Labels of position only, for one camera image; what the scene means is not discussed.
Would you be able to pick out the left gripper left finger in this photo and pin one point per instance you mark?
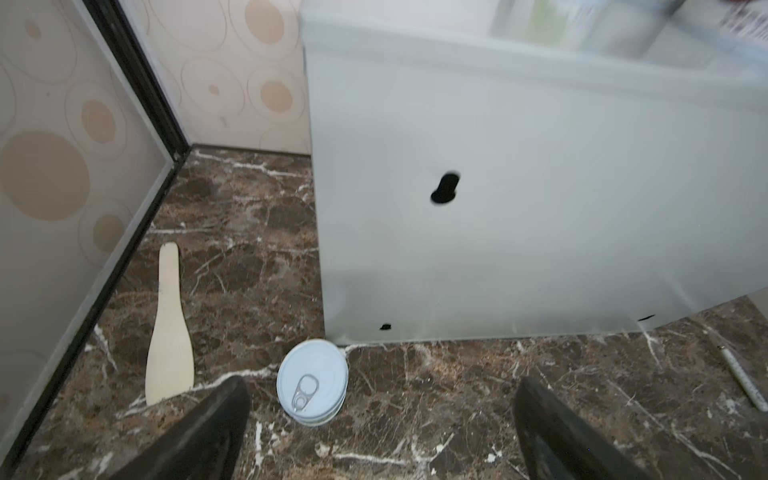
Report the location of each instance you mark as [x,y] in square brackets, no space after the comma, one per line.
[204,444]

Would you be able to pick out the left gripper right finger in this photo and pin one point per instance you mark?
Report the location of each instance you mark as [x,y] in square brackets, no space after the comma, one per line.
[558,444]

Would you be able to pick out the green can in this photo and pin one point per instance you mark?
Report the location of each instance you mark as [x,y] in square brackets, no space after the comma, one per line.
[312,382]
[552,21]

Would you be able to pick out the wooden spatula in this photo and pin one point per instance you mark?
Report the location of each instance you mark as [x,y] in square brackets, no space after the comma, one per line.
[170,362]

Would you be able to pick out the grey metal cabinet box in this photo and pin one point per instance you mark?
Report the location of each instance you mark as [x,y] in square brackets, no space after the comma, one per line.
[479,177]

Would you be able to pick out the white handled fork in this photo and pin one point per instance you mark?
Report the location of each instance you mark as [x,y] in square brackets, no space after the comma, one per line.
[744,380]

